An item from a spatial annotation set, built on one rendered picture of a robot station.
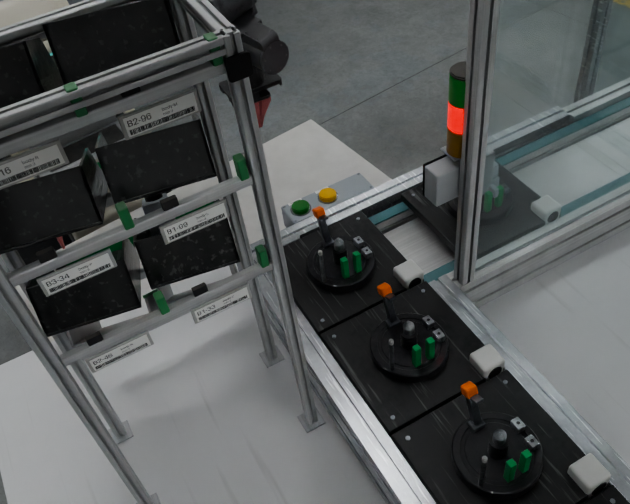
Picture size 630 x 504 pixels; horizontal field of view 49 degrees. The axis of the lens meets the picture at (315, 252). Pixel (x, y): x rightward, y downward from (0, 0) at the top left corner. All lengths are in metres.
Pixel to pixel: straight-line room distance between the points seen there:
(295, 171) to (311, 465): 0.82
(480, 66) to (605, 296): 0.66
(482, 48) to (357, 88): 2.63
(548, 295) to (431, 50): 2.58
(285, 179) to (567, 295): 0.75
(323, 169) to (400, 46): 2.23
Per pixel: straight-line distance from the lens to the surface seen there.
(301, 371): 1.19
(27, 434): 1.50
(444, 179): 1.20
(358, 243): 1.40
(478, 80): 1.08
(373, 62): 3.86
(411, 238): 1.53
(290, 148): 1.90
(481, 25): 1.03
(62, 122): 0.74
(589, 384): 1.41
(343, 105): 3.54
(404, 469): 1.17
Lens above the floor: 2.01
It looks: 46 degrees down
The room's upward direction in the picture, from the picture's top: 9 degrees counter-clockwise
